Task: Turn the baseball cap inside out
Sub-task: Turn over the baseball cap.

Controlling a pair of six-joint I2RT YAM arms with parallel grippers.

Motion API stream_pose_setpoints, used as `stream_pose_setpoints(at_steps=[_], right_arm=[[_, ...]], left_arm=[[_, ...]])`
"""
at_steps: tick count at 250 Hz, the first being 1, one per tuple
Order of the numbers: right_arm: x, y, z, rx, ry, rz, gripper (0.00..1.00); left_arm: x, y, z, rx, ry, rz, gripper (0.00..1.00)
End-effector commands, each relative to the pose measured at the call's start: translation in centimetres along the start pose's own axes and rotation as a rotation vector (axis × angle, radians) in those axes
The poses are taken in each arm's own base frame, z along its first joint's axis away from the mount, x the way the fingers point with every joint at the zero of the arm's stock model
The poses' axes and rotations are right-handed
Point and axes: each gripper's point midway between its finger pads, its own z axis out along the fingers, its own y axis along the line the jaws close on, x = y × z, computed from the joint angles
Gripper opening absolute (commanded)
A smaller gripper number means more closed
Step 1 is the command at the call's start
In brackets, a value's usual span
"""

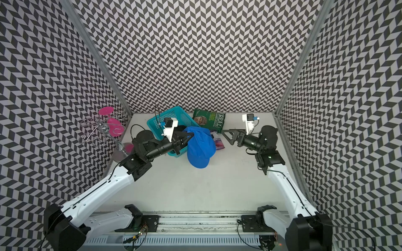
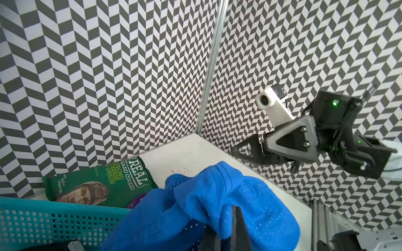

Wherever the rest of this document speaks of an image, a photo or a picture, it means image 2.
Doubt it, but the blue baseball cap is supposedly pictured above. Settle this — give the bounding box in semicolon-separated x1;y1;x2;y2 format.
102;162;300;251

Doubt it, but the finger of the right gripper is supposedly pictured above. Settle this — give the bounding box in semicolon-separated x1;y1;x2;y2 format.
231;134;267;165

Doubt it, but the green crisps bag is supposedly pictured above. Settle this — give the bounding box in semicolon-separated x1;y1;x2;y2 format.
43;157;158;208

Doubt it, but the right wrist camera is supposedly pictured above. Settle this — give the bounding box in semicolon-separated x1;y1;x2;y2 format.
255;84;295;128

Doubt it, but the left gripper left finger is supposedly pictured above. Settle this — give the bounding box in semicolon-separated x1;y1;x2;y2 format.
198;225;221;251

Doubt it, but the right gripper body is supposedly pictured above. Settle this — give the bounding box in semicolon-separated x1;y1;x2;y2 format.
262;114;322;163

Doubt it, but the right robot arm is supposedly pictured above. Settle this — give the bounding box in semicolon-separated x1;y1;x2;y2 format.
231;87;402;181

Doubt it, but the purple snack packet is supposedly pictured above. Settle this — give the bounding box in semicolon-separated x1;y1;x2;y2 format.
126;193;147;209

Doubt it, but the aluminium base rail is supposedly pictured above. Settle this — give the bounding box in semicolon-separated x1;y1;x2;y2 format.
309;200;402;251

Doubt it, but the black baseball cap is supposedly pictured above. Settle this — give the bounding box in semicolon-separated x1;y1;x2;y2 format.
20;240;85;251

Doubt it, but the teal plastic basket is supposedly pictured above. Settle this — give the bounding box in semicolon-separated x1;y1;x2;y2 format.
1;197;130;251

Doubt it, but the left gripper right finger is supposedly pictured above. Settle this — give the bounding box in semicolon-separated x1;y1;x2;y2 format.
230;205;252;251

